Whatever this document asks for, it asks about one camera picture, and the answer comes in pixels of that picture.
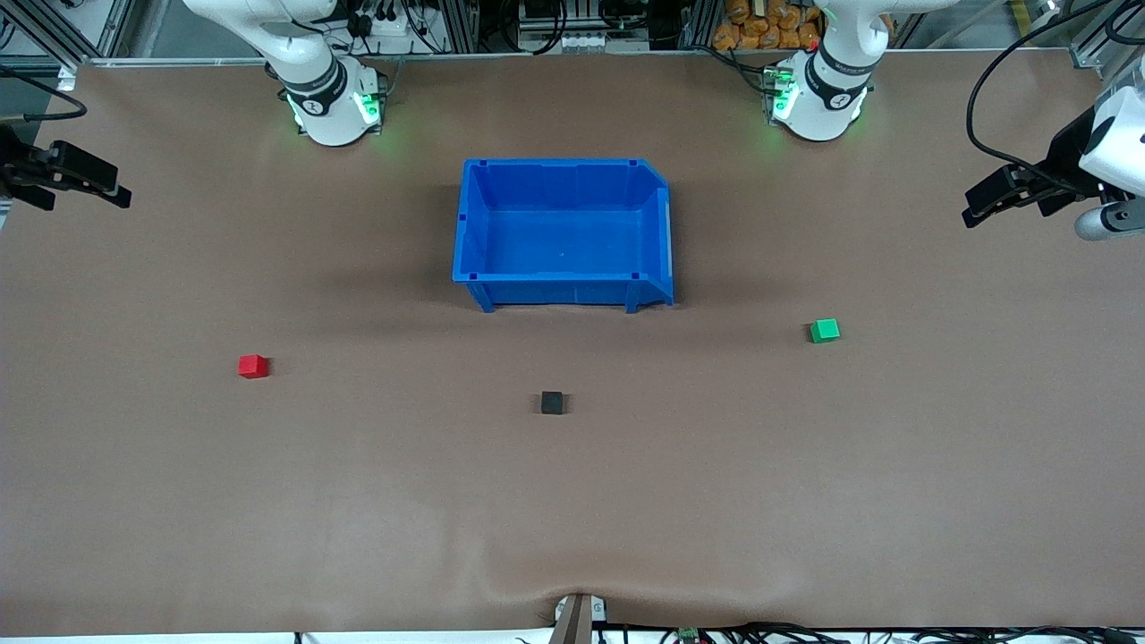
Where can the small black cube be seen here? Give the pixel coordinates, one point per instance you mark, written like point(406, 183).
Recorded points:
point(553, 403)

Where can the small green cube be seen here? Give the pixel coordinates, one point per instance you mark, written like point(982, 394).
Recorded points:
point(825, 332)

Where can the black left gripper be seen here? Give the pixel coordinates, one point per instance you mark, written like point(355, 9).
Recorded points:
point(1062, 157)

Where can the orange snack bag pile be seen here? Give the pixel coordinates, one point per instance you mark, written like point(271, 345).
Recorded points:
point(760, 27)

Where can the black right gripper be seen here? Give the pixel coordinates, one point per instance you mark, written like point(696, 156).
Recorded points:
point(18, 167)

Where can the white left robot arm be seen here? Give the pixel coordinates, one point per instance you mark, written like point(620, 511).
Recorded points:
point(823, 107)

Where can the metal table clamp bracket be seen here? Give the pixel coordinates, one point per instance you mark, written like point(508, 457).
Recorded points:
point(577, 622)

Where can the white power strip with plugs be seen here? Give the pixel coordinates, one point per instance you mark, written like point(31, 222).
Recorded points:
point(394, 27)

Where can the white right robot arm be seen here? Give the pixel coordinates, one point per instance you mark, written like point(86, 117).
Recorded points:
point(331, 116)

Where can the smooth table cover mat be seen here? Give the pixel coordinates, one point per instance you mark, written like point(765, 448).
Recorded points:
point(358, 492)

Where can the aluminium frame profile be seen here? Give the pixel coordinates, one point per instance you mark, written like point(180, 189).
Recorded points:
point(1084, 52)

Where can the small red cube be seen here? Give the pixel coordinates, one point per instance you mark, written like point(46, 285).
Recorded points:
point(253, 367)

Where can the small green connector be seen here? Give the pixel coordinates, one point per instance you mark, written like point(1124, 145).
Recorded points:
point(689, 636)

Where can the blue plastic storage bin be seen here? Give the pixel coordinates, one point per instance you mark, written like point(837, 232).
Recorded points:
point(564, 241)

